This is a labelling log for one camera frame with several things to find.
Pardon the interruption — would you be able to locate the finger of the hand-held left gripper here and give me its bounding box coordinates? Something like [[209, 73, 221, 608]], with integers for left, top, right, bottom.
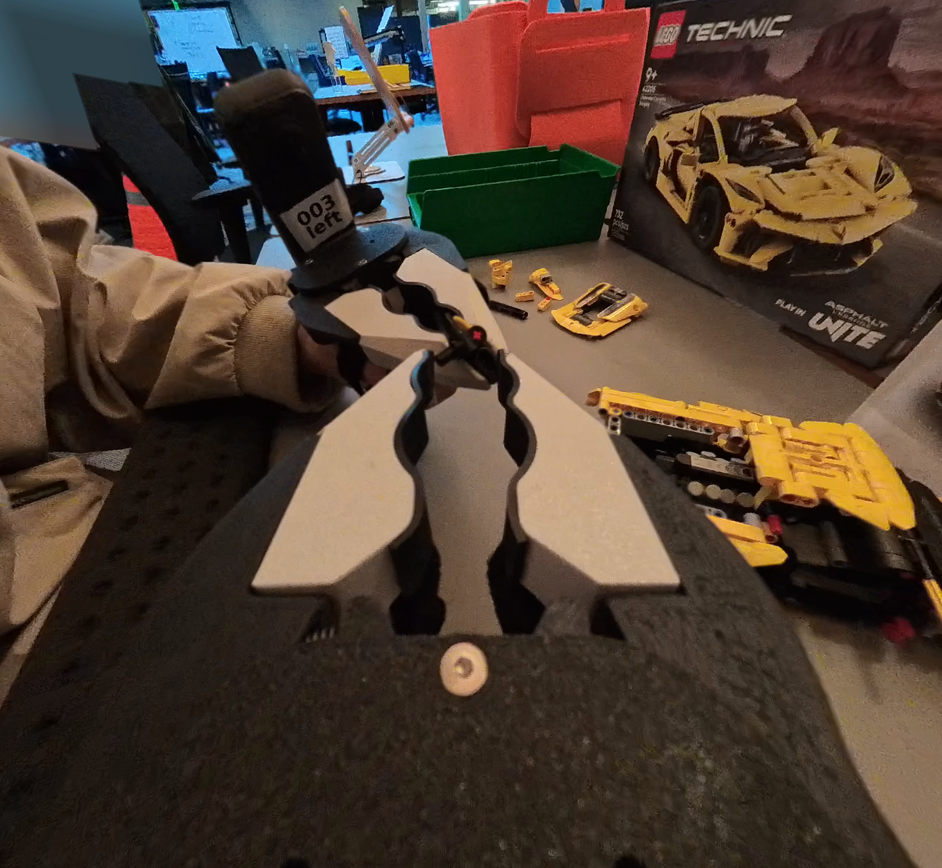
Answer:
[[324, 292, 446, 383], [383, 250, 509, 389]]

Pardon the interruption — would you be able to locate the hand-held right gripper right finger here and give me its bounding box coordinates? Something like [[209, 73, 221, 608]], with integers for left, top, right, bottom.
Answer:
[[489, 353, 681, 634]]

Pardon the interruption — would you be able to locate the whiteboard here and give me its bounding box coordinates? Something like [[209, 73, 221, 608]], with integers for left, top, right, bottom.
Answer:
[[147, 6, 241, 76]]

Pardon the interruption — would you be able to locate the wooden articulated lamp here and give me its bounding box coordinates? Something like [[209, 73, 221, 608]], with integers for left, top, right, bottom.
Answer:
[[337, 4, 418, 182]]

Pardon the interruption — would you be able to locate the grey desk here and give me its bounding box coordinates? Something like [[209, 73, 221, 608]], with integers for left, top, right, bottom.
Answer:
[[258, 235, 942, 868]]

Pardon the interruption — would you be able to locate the orange felt bag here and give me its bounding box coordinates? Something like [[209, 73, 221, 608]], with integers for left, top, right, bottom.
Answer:
[[428, 0, 652, 168]]

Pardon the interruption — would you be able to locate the toy car set box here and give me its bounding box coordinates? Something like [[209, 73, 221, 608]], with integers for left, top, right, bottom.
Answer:
[[607, 0, 942, 370]]

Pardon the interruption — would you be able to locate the person's left forearm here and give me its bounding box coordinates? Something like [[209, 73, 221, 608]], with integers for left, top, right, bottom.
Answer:
[[0, 146, 347, 475]]

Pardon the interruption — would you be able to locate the black chair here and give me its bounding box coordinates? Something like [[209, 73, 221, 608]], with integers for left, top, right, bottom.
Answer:
[[74, 72, 255, 267]]

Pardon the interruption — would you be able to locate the person's left hand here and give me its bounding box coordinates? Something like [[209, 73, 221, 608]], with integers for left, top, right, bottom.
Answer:
[[298, 327, 387, 394]]

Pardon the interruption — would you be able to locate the orange traffic cone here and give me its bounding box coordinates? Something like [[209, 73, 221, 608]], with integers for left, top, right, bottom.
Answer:
[[120, 173, 180, 263]]

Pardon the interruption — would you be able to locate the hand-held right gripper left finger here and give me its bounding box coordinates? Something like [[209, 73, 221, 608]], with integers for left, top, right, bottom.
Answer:
[[252, 351, 445, 635]]

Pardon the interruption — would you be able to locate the person's beige jacket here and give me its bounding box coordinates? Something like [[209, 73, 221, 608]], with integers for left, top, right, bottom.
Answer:
[[0, 452, 115, 637]]

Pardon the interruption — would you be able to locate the yellow toy car panel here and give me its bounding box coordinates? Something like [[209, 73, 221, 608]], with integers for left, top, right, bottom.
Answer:
[[550, 281, 650, 339]]

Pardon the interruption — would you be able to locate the green plastic bin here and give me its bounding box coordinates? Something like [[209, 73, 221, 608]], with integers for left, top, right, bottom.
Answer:
[[406, 143, 621, 260]]

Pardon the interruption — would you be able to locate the yellow toy car model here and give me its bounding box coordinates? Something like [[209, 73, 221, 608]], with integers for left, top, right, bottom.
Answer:
[[587, 386, 942, 647]]

